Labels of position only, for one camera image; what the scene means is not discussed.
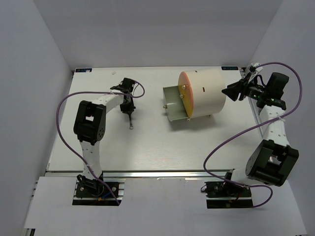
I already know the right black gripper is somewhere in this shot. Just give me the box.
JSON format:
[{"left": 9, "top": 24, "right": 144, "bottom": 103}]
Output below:
[{"left": 221, "top": 72, "right": 268, "bottom": 101}]

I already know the round cream drawer cabinet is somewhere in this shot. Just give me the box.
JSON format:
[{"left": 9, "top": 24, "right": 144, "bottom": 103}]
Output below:
[{"left": 178, "top": 67, "right": 226, "bottom": 118}]

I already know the small silver wrench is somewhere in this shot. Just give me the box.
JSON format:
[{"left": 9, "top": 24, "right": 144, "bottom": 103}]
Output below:
[{"left": 128, "top": 113, "right": 133, "bottom": 130}]

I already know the grey green bottom drawer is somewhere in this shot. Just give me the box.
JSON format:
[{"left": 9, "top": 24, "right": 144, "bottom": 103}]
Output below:
[{"left": 163, "top": 86, "right": 190, "bottom": 122}]

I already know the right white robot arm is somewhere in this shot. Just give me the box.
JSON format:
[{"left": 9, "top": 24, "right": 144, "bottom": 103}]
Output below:
[{"left": 222, "top": 72, "right": 299, "bottom": 196}]

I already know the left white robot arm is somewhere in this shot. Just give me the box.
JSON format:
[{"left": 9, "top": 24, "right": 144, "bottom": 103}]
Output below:
[{"left": 74, "top": 78, "right": 136, "bottom": 196}]

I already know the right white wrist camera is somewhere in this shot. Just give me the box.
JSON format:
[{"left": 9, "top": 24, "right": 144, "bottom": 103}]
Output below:
[{"left": 245, "top": 62, "right": 262, "bottom": 82}]

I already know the aluminium front rail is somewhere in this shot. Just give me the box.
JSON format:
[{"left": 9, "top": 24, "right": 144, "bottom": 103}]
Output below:
[{"left": 44, "top": 171, "right": 279, "bottom": 181}]

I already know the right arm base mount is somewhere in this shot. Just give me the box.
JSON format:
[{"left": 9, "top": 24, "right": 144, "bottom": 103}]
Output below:
[{"left": 200, "top": 181, "right": 253, "bottom": 209}]

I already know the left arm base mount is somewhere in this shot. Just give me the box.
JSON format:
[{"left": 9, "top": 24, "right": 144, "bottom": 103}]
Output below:
[{"left": 72, "top": 180, "right": 125, "bottom": 207}]

